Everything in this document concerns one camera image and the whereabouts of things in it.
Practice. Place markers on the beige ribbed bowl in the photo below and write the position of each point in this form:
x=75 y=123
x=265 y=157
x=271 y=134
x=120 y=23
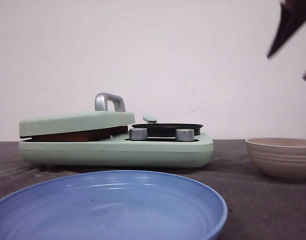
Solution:
x=279 y=158

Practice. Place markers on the white bread slice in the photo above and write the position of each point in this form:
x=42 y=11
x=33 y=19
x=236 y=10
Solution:
x=81 y=136

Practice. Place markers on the mint green sandwich maker lid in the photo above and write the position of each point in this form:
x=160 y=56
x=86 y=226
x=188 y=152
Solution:
x=109 y=112

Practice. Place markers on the right silver control knob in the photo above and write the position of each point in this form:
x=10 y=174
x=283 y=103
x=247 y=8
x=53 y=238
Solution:
x=184 y=135

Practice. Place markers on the silver control knob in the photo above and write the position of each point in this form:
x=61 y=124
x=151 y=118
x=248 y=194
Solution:
x=136 y=134
x=184 y=135

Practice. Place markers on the mint green sandwich maker base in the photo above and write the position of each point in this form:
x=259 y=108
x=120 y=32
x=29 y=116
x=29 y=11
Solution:
x=120 y=151

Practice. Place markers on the left silver control knob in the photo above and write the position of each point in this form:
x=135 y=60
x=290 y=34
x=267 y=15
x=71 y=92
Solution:
x=136 y=134

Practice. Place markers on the blue round plate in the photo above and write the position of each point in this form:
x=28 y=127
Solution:
x=114 y=205

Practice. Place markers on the black frying pan green handle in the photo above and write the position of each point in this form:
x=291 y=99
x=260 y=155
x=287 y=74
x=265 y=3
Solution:
x=155 y=129

